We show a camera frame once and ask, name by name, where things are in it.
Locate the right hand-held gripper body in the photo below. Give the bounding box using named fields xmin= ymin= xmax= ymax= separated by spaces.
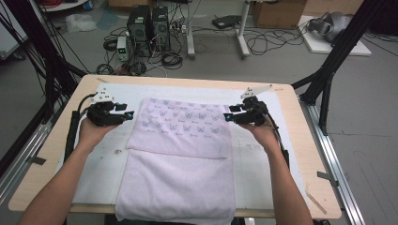
xmin=239 ymin=83 xmax=274 ymax=127

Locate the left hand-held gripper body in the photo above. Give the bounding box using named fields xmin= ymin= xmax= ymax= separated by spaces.
xmin=85 ymin=87 xmax=125 ymax=128

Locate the pale pink towel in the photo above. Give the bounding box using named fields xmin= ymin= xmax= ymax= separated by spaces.
xmin=115 ymin=97 xmax=237 ymax=225

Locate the person's left hand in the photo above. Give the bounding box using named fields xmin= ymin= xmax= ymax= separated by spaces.
xmin=78 ymin=116 xmax=118 ymax=153

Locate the person's right hand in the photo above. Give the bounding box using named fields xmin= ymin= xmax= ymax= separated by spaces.
xmin=242 ymin=121 xmax=278 ymax=154

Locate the white power supply unit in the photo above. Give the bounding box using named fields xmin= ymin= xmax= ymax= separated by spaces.
xmin=116 ymin=36 xmax=130 ymax=62

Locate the white foam mat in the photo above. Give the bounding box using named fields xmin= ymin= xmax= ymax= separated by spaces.
xmin=55 ymin=82 xmax=311 ymax=211

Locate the white desk leg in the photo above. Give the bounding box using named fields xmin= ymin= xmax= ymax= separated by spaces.
xmin=186 ymin=0 xmax=197 ymax=60
xmin=236 ymin=0 xmax=252 ymax=60

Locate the black computer tower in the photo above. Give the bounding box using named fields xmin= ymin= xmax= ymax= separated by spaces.
xmin=151 ymin=5 xmax=172 ymax=53
xmin=126 ymin=5 xmax=153 ymax=58

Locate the black tape strip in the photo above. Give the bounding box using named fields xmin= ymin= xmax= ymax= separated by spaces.
xmin=26 ymin=155 xmax=48 ymax=166

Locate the black flat device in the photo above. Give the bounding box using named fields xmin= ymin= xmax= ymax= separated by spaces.
xmin=211 ymin=14 xmax=242 ymax=30

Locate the teal floor sheet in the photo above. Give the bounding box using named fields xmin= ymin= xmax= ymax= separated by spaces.
xmin=96 ymin=8 xmax=120 ymax=31

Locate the clear plastic bag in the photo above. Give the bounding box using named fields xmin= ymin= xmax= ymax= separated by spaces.
xmin=65 ymin=12 xmax=99 ymax=34

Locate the white floor board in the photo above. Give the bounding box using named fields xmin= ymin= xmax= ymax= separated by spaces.
xmin=297 ymin=14 xmax=373 ymax=57

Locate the grey tape strip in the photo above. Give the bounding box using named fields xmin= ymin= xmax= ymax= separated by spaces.
xmin=316 ymin=171 xmax=340 ymax=188

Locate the person's dark lap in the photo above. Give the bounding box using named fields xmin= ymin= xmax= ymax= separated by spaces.
xmin=104 ymin=215 xmax=245 ymax=225

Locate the black metal stand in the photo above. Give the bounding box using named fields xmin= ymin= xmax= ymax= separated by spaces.
xmin=290 ymin=0 xmax=389 ymax=136
xmin=0 ymin=0 xmax=88 ymax=176

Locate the white round table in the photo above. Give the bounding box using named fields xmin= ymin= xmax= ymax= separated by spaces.
xmin=37 ymin=0 xmax=90 ymax=13

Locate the grey headset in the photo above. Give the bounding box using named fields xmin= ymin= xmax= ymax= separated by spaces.
xmin=307 ymin=11 xmax=353 ymax=43

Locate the large brown cardboard box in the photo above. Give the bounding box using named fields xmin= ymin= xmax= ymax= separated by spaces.
xmin=303 ymin=0 xmax=366 ymax=17

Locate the left hand-held gripper cable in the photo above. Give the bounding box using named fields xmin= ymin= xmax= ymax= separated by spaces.
xmin=64 ymin=93 xmax=99 ymax=164

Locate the hand-held gripper cable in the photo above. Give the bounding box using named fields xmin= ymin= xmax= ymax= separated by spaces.
xmin=64 ymin=93 xmax=99 ymax=164
xmin=264 ymin=109 xmax=291 ymax=170

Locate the right hand-held gripper cable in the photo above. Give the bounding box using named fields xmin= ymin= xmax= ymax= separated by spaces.
xmin=264 ymin=109 xmax=291 ymax=170

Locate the black floor cable tangle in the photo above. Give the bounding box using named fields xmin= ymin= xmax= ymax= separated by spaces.
xmin=243 ymin=26 xmax=310 ymax=57

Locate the aluminium rail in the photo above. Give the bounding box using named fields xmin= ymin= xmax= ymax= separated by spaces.
xmin=299 ymin=99 xmax=366 ymax=225
xmin=0 ymin=120 xmax=53 ymax=204

